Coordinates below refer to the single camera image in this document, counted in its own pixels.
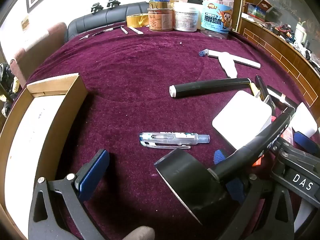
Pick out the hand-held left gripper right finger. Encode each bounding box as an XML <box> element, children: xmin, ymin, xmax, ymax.
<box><xmin>213</xmin><ymin>149</ymin><xmax>296</xmax><ymax>240</ymax></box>

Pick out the black tape roll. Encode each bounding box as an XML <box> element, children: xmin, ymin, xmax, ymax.
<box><xmin>154</xmin><ymin>107</ymin><xmax>295</xmax><ymax>226</ymax></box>

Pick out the yellow tape roll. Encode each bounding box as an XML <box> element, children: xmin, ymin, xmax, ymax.
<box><xmin>126</xmin><ymin>13</ymin><xmax>151</xmax><ymax>28</ymax></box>

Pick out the white charger block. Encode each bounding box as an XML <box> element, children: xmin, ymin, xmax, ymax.
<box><xmin>212</xmin><ymin>90</ymin><xmax>273</xmax><ymax>150</ymax></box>

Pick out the black marker pen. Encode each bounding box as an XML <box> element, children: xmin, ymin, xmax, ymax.
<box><xmin>169</xmin><ymin>78</ymin><xmax>254</xmax><ymax>99</ymax></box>

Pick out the clear ballpoint pen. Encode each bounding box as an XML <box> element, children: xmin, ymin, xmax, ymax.
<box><xmin>139</xmin><ymin>132</ymin><xmax>210</xmax><ymax>149</ymax></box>

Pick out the wooden cabinet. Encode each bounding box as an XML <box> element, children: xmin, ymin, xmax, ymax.
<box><xmin>234</xmin><ymin>0</ymin><xmax>320</xmax><ymax>108</ymax></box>

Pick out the white tube with blue cap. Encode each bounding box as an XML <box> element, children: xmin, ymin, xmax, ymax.
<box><xmin>199</xmin><ymin>49</ymin><xmax>261</xmax><ymax>69</ymax></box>

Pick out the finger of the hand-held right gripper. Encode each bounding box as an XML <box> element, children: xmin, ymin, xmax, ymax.
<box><xmin>281</xmin><ymin>131</ymin><xmax>320</xmax><ymax>161</ymax></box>

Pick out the small printed cardboard box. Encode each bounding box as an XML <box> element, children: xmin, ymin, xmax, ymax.
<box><xmin>243</xmin><ymin>0</ymin><xmax>276</xmax><ymax>22</ymax></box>

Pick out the brown armchair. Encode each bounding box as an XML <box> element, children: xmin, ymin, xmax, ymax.
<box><xmin>9</xmin><ymin>22</ymin><xmax>68</xmax><ymax>88</ymax></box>

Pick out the white flat plastic piece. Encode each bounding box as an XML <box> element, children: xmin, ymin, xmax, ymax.
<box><xmin>217</xmin><ymin>52</ymin><xmax>238</xmax><ymax>79</ymax></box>

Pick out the clear jar with blue label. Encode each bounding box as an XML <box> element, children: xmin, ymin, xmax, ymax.
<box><xmin>200</xmin><ymin>0</ymin><xmax>235</xmax><ymax>40</ymax></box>

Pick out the person's left hand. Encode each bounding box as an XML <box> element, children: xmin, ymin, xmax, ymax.
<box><xmin>124</xmin><ymin>226</ymin><xmax>156</xmax><ymax>240</ymax></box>

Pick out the white kettle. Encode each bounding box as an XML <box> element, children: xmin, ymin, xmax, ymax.
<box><xmin>294</xmin><ymin>21</ymin><xmax>308</xmax><ymax>46</ymax></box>

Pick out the purple velvet tablecloth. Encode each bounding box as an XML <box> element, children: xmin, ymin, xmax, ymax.
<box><xmin>15</xmin><ymin>27</ymin><xmax>314</xmax><ymax>240</ymax></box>

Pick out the black and silver tool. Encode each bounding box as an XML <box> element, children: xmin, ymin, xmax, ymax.
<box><xmin>266</xmin><ymin>85</ymin><xmax>298</xmax><ymax>108</ymax></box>

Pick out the black leather sofa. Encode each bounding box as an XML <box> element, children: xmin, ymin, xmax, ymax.
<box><xmin>67</xmin><ymin>1</ymin><xmax>151</xmax><ymax>38</ymax></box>

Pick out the black clip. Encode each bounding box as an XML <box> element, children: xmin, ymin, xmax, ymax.
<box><xmin>251</xmin><ymin>74</ymin><xmax>275</xmax><ymax>107</ymax></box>

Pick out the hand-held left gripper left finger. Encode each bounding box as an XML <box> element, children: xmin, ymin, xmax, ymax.
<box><xmin>28</xmin><ymin>149</ymin><xmax>110</xmax><ymax>240</ymax></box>

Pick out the gold tin with blue lid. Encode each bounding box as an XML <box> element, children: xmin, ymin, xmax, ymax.
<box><xmin>149</xmin><ymin>0</ymin><xmax>173</xmax><ymax>9</ymax></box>

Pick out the white jar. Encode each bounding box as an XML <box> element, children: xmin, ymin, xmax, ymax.
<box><xmin>173</xmin><ymin>2</ymin><xmax>201</xmax><ymax>32</ymax></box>

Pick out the brown jar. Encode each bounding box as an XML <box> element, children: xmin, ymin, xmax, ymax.
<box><xmin>147</xmin><ymin>7</ymin><xmax>173</xmax><ymax>32</ymax></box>

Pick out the small white block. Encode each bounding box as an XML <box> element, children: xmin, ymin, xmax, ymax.
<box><xmin>291</xmin><ymin>102</ymin><xmax>319</xmax><ymax>138</ymax></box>

